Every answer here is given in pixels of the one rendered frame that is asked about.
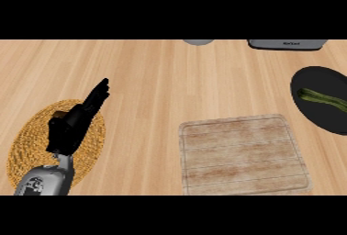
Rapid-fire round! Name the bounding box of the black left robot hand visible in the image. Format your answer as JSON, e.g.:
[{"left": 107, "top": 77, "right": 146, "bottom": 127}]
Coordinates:
[{"left": 44, "top": 77, "right": 110, "bottom": 157}]

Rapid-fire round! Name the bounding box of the pale wooden cutting board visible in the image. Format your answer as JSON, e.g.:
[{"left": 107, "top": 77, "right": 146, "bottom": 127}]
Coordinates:
[{"left": 177, "top": 113, "right": 314, "bottom": 196}]

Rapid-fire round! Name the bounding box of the black pan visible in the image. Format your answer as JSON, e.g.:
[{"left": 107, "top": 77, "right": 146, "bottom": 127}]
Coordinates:
[{"left": 289, "top": 65, "right": 347, "bottom": 136}]

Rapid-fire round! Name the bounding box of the green squash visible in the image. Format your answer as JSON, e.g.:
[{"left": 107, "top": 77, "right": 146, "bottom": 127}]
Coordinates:
[{"left": 295, "top": 87, "right": 347, "bottom": 114}]

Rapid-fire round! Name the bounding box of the round woven wicker placemat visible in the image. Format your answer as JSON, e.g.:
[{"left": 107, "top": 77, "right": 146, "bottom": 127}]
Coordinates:
[{"left": 5, "top": 98, "right": 107, "bottom": 191}]

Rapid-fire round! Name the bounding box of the grey round object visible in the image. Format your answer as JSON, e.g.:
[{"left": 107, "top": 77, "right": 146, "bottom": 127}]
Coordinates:
[{"left": 181, "top": 39, "right": 215, "bottom": 47}]

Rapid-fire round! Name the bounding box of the dark grey appliance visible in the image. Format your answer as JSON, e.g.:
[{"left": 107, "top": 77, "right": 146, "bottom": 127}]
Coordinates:
[{"left": 245, "top": 39, "right": 329, "bottom": 51}]

